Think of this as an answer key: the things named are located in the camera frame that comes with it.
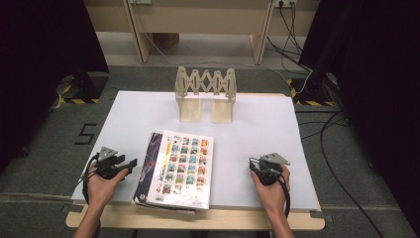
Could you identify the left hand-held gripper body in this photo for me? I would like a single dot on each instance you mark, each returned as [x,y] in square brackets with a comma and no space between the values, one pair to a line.
[107,167]

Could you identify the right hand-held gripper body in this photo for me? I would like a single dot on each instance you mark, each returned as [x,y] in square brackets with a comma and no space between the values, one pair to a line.
[270,172]

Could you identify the purple magazine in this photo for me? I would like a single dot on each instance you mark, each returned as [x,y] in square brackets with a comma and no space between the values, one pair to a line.
[148,165]

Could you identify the white picture-grid magazine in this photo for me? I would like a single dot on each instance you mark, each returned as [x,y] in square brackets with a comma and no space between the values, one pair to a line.
[185,172]

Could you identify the wooden expandable book stand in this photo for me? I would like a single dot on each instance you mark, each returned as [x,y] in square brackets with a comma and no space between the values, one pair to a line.
[189,109]

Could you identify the person's left hand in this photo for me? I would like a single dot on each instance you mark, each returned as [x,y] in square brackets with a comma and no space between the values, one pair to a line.
[100,190]

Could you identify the person's right hand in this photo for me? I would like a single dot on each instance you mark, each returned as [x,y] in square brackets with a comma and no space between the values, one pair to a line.
[274,196]

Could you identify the white table sheet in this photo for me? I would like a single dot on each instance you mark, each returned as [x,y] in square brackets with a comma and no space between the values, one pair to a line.
[264,148]

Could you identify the light wooden table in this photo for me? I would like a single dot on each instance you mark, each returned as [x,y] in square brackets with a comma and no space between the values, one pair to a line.
[231,219]

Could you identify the black stand base hazard tape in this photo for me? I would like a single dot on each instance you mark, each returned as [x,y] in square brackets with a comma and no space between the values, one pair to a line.
[85,87]
[313,89]

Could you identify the black curtain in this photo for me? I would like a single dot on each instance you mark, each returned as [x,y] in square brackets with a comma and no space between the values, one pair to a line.
[39,66]
[379,82]

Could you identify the brown cardboard box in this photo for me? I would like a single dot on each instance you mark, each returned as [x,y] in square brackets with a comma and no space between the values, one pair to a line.
[166,39]

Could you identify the beige wooden desk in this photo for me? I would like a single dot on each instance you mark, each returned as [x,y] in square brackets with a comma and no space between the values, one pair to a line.
[198,16]

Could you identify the white wall socket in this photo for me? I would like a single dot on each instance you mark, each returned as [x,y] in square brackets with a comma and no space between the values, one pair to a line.
[142,1]
[287,2]

